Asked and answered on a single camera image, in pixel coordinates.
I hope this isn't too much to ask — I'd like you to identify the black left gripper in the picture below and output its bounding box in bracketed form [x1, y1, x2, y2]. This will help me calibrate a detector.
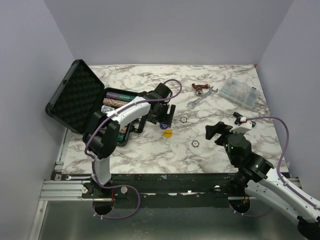
[147, 101, 174, 127]

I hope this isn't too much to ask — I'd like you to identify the blue small blind button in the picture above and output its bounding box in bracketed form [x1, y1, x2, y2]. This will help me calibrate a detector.
[159, 123, 169, 130]

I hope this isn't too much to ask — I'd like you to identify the yellow big blind button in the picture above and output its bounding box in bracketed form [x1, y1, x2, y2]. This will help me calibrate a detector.
[163, 129, 173, 138]

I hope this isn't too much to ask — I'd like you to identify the blue playing card deck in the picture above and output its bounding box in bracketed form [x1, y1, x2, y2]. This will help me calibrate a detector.
[100, 105, 115, 115]

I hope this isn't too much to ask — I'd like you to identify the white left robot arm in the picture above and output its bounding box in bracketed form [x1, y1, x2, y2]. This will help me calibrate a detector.
[82, 79, 183, 198]

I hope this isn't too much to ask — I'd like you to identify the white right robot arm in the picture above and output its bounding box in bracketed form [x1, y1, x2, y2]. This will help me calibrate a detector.
[205, 122, 320, 240]

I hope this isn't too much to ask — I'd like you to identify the black poker set case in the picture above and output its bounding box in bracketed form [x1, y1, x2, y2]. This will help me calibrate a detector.
[45, 59, 138, 135]

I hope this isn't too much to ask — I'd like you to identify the poker chip marked 10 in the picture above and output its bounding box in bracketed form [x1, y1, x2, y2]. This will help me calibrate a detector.
[180, 117, 188, 123]

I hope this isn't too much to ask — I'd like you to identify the silver open-end wrench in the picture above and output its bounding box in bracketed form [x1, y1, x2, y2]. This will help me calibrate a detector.
[186, 87, 218, 110]

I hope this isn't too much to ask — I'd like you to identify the poker chip near deck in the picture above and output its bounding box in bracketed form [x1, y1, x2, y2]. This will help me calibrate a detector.
[191, 140, 200, 148]

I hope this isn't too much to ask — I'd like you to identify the black T-shaped pipe fitting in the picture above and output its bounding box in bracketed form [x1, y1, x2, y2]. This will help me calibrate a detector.
[233, 112, 257, 128]

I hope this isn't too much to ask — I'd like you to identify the brown faucet tap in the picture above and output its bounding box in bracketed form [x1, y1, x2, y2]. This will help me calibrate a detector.
[191, 83, 211, 96]

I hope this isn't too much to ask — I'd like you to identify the clear plastic screw organizer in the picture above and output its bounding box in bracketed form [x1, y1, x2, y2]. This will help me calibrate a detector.
[218, 77, 260, 109]

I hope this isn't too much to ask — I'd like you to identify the orange chip row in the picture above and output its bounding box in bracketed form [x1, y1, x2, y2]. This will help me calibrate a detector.
[119, 126, 128, 135]

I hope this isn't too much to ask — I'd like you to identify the brown bottom chip row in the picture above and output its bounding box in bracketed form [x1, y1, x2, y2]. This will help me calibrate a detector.
[118, 133, 125, 143]

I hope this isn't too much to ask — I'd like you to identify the purple and green chip row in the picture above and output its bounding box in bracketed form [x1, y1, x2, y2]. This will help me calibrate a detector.
[106, 92, 135, 102]

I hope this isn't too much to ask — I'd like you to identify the brown and blue chip row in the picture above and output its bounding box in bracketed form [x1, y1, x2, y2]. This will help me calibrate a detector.
[102, 98, 128, 108]

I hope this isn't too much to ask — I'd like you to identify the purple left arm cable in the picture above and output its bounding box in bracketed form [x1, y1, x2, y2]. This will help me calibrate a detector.
[84, 79, 183, 220]

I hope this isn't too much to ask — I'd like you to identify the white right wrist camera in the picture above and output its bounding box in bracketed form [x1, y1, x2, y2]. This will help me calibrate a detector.
[230, 116, 253, 134]

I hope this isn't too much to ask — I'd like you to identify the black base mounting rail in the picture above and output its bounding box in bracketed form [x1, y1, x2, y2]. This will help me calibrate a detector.
[81, 173, 251, 213]

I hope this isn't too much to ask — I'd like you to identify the aluminium frame rail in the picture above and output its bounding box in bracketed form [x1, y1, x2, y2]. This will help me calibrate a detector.
[38, 178, 93, 201]

